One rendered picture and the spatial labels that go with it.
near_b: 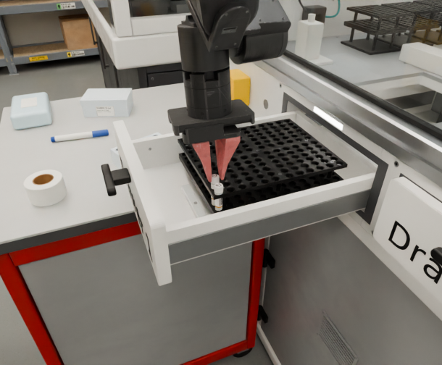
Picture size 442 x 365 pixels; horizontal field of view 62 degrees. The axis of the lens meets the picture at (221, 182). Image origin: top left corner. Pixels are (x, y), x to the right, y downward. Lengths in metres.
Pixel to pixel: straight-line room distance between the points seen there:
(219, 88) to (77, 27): 3.83
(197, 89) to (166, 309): 0.66
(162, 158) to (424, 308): 0.48
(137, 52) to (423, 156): 1.01
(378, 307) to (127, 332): 0.60
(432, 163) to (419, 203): 0.05
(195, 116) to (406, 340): 0.48
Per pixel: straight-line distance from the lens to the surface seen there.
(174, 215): 0.57
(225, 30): 0.38
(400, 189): 0.53
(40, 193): 0.76
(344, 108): 0.62
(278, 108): 0.79
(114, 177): 0.54
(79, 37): 4.25
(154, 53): 1.34
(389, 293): 0.67
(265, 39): 0.46
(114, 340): 1.02
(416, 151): 0.53
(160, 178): 0.66
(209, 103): 0.44
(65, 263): 0.80
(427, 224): 0.52
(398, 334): 0.70
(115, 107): 1.07
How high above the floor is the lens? 1.21
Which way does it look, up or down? 35 degrees down
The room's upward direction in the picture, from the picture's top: straight up
